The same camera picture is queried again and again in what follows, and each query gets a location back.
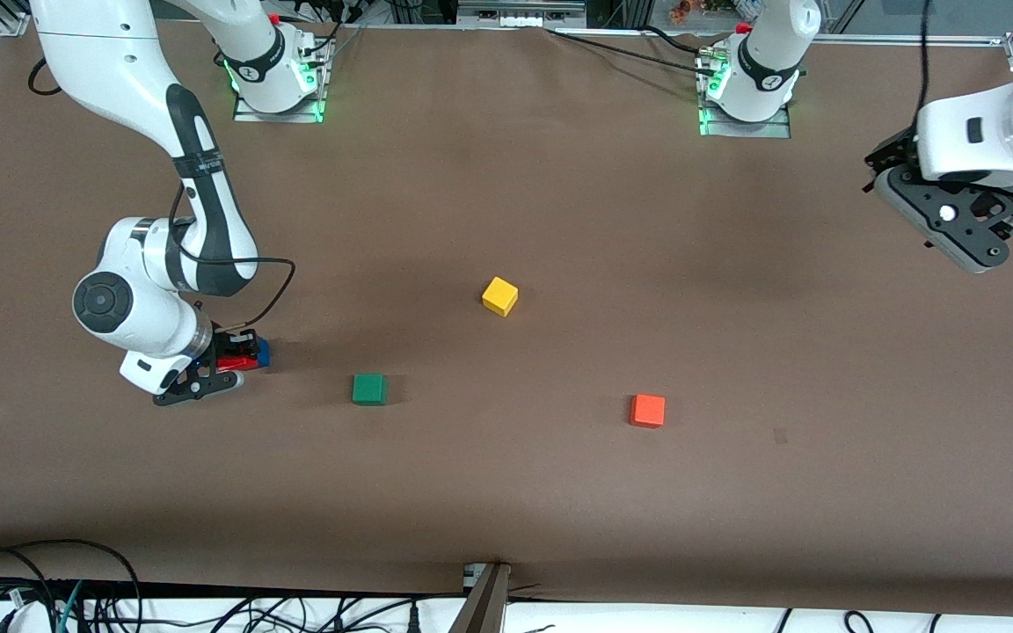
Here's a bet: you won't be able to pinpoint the yellow wooden block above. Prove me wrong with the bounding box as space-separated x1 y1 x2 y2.
481 276 520 318

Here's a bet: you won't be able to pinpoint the orange wooden block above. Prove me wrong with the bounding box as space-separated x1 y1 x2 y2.
629 393 667 430

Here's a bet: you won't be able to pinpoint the small colourful figurines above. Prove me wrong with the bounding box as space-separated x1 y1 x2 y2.
668 0 764 22

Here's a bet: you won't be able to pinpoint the brown table cover sheet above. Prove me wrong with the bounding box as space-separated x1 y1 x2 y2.
0 16 1013 618

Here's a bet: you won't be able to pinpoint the grey power strip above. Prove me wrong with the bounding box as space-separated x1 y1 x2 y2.
456 0 588 30

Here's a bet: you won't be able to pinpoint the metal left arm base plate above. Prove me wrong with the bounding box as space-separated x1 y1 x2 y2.
697 95 794 140

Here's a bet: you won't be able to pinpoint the black looped floor cable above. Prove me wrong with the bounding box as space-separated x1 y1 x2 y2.
0 538 144 633

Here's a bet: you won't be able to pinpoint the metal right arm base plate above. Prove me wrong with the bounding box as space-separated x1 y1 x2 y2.
232 35 333 125

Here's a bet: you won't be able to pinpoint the black base cable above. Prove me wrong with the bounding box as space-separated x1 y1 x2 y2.
292 0 368 68
547 30 711 75
642 24 708 57

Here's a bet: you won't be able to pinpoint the green floor cable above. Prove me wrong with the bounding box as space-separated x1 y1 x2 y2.
55 578 87 633

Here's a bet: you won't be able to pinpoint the aluminium camera post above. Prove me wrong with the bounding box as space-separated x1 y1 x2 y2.
449 561 513 633

